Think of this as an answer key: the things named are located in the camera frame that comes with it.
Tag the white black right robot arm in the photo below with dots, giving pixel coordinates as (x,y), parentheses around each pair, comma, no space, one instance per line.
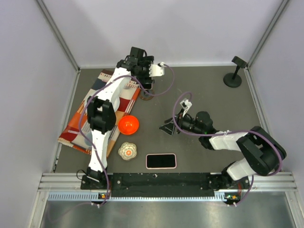
(261,152)

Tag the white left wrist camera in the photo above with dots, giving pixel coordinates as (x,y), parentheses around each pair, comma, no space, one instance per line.
(156,70)

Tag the aluminium frame rail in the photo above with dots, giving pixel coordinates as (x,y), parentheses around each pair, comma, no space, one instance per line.
(69,187)

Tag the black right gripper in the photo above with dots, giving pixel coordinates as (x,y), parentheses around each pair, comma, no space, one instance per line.
(180,121)

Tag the colourful patchwork placemat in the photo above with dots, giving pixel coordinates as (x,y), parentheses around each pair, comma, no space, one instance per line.
(71,136)

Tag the crocheted flower coaster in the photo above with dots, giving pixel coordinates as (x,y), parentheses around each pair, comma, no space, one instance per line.
(127,151)

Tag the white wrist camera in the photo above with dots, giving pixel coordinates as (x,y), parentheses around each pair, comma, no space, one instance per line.
(186,104)
(156,70)

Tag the grey phone stand wooden base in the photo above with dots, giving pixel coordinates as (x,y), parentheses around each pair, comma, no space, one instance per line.
(146,96)

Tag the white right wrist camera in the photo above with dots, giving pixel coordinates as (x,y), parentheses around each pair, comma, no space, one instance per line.
(186,104)

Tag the orange plastic bowl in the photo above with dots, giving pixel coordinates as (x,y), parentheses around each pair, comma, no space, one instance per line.
(128,125)

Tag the white-cased smartphone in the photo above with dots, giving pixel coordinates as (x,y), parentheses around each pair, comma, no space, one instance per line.
(147,86)

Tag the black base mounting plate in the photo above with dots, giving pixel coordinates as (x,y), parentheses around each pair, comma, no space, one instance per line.
(171,184)

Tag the pink-cased phone on table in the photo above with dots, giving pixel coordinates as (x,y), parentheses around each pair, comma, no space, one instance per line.
(161,161)

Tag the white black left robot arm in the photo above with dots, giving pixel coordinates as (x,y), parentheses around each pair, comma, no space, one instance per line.
(102,105)

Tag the black round-base camera stand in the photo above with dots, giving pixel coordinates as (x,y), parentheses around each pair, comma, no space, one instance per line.
(234,80)

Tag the white round plate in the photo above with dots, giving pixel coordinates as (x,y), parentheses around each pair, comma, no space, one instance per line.
(115,104)

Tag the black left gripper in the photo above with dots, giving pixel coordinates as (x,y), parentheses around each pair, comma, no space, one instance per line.
(146,61)

